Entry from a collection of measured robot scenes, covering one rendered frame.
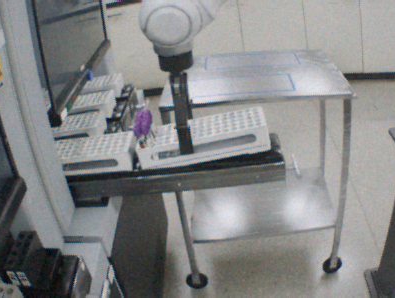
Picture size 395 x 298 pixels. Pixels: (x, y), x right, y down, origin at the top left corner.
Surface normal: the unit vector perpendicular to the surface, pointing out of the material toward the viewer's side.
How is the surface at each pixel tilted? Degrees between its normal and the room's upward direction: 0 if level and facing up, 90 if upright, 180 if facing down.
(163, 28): 94
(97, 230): 0
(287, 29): 90
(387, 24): 90
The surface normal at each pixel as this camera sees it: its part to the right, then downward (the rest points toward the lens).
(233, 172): -0.01, 0.50
